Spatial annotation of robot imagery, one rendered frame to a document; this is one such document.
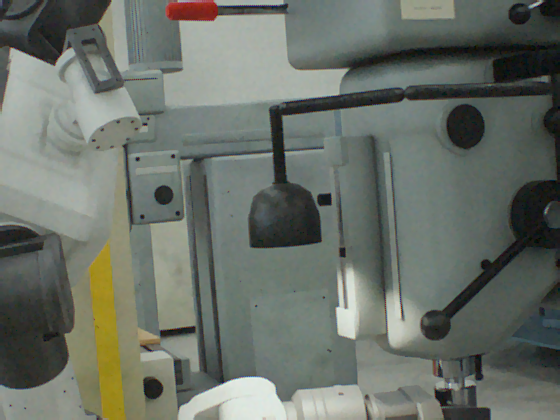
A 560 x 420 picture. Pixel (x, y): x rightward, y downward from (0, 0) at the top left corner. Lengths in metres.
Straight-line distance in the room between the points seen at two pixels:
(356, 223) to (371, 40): 0.19
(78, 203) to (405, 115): 0.39
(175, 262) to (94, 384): 6.77
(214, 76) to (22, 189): 9.49
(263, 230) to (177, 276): 8.56
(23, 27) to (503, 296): 0.67
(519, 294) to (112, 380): 1.85
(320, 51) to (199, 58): 9.50
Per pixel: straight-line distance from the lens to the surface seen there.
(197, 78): 10.58
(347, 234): 1.08
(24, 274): 1.10
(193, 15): 1.14
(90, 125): 1.16
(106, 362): 2.80
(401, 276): 1.07
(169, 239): 9.52
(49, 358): 1.15
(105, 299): 2.78
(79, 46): 1.18
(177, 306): 9.58
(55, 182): 1.21
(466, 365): 1.16
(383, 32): 1.00
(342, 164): 1.07
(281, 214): 1.00
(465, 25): 1.04
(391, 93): 0.92
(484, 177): 1.06
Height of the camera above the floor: 1.53
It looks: 3 degrees down
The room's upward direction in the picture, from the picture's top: 4 degrees counter-clockwise
